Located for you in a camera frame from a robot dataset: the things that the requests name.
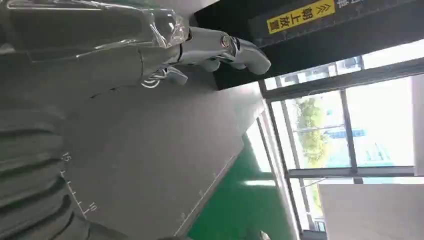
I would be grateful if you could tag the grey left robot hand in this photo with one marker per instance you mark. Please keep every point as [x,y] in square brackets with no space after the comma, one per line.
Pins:
[82,43]

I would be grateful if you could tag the grey mat with scale marks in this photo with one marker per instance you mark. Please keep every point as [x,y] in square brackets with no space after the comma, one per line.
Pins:
[159,149]

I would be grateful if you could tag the ribbed grey left arm sleeve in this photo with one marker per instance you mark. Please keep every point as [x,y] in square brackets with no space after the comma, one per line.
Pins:
[30,172]

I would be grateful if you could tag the yellow label with black print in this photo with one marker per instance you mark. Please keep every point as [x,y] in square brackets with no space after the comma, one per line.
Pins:
[299,16]

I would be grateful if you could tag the dark framed window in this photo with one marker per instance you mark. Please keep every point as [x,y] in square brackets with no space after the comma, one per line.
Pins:
[348,132]

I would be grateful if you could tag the white flat panel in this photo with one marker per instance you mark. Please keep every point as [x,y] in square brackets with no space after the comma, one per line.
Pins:
[371,212]

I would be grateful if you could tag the pale wall column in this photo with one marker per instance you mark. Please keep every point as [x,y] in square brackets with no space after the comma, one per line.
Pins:
[418,126]

